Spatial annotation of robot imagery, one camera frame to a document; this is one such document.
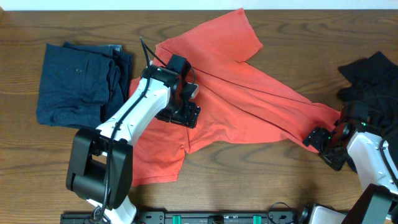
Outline red t-shirt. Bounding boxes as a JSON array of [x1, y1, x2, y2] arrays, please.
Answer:
[[132, 9, 340, 186]]

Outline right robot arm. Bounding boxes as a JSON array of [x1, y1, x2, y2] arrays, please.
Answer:
[[298, 101, 397, 224]]

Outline black garment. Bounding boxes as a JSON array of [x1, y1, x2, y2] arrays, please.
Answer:
[[337, 52, 397, 133]]

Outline folded navy blue pants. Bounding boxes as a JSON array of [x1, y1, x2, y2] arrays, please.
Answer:
[[36, 42, 132, 128]]

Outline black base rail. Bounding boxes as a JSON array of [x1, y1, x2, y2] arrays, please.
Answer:
[[60, 202, 312, 224]]

